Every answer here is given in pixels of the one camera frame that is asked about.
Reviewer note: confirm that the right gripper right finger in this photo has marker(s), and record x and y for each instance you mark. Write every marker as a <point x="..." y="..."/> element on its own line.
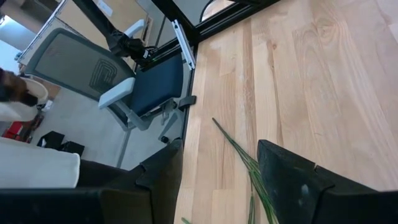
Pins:
<point x="295" y="193"/>

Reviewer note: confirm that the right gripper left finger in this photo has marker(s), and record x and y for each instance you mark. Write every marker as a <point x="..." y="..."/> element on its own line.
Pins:
<point x="155" y="193"/>

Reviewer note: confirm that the thin green flower stems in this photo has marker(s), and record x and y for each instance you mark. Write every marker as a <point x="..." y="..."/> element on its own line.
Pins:
<point x="253" y="169"/>

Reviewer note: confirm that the black box on floor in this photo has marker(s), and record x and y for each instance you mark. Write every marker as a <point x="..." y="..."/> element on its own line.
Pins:
<point x="51" y="140"/>
<point x="72" y="148"/>

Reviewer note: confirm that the black table clamp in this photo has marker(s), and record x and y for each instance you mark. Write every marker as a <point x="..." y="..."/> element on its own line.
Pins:
<point x="187" y="101"/>

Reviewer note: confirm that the black device with white label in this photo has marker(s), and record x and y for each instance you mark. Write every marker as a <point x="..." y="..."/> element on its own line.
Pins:
<point x="130" y="46"/>

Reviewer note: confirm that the grey mesh office chair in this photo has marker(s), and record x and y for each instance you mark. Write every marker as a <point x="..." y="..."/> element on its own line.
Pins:
<point x="77" y="65"/>

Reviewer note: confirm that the red object on floor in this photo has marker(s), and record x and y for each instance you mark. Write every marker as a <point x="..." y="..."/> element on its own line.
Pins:
<point x="12" y="130"/>

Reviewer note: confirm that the beige wooden panel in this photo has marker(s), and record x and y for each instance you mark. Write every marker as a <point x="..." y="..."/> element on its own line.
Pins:
<point x="124" y="15"/>

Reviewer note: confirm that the black slanted bar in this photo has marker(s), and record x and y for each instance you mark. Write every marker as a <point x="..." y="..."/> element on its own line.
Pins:
<point x="96" y="17"/>

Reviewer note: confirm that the black table edge rail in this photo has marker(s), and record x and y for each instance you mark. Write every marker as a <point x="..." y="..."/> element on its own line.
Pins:
<point x="230" y="17"/>
<point x="187" y="124"/>

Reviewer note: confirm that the black frame cross rail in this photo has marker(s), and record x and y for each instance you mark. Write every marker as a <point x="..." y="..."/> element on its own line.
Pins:
<point x="161" y="57"/>

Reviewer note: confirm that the white frame bracket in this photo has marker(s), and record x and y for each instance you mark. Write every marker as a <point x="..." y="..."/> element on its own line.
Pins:
<point x="185" y="46"/>

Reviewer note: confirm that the black frame post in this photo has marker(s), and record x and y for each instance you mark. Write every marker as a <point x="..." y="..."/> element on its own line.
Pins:
<point x="174" y="15"/>

